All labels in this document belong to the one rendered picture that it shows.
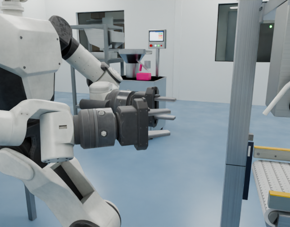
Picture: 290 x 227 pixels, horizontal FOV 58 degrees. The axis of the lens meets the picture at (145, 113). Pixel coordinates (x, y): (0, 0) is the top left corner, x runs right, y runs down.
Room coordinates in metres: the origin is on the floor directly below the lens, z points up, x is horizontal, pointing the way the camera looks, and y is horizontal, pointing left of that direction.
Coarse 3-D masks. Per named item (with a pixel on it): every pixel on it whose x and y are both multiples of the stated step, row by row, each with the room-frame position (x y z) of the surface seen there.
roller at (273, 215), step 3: (276, 210) 0.50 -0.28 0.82; (270, 213) 0.50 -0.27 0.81; (273, 213) 0.49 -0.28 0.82; (276, 213) 0.49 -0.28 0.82; (270, 216) 0.49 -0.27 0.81; (273, 216) 0.49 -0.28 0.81; (276, 216) 0.49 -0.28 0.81; (270, 219) 0.49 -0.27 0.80; (273, 219) 0.49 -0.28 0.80; (276, 219) 0.49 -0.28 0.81; (273, 222) 0.49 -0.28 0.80
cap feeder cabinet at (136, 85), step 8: (128, 80) 3.28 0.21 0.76; (136, 80) 3.26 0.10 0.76; (152, 80) 3.26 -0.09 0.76; (160, 80) 3.42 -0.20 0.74; (120, 88) 3.33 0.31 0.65; (128, 88) 3.29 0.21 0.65; (136, 88) 3.25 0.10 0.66; (144, 88) 3.21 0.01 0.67; (160, 88) 3.43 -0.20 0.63; (160, 104) 3.44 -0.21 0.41; (160, 120) 3.45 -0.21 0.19; (152, 128) 3.18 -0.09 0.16; (160, 128) 3.45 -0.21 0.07
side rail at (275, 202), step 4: (268, 196) 0.50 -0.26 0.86; (272, 196) 0.48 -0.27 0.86; (276, 196) 0.48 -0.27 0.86; (268, 200) 0.49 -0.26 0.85; (272, 200) 0.48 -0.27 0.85; (276, 200) 0.48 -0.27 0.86; (280, 200) 0.48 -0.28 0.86; (284, 200) 0.48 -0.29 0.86; (288, 200) 0.48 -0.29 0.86; (268, 204) 0.49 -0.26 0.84; (272, 204) 0.48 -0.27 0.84; (276, 204) 0.48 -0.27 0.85; (280, 204) 0.48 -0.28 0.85; (284, 204) 0.48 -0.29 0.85; (288, 204) 0.48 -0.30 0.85; (272, 208) 0.48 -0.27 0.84; (276, 208) 0.48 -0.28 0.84; (280, 208) 0.48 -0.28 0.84; (284, 208) 0.48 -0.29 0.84; (288, 208) 0.48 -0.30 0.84
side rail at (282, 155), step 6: (258, 150) 0.74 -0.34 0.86; (264, 150) 0.74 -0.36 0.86; (270, 150) 0.73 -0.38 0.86; (276, 150) 0.73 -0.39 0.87; (282, 150) 0.73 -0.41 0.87; (258, 156) 0.74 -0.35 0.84; (264, 156) 0.74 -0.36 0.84; (270, 156) 0.73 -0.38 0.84; (276, 156) 0.73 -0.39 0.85; (282, 156) 0.72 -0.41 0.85; (288, 156) 0.72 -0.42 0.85
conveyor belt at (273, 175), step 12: (252, 168) 0.73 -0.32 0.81; (264, 168) 0.68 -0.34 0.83; (276, 168) 0.68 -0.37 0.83; (288, 168) 0.68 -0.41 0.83; (264, 180) 0.62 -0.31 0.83; (276, 180) 0.61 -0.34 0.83; (288, 180) 0.61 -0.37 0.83; (264, 192) 0.56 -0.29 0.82; (288, 192) 0.55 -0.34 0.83; (264, 204) 0.52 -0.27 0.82; (264, 216) 0.50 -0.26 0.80
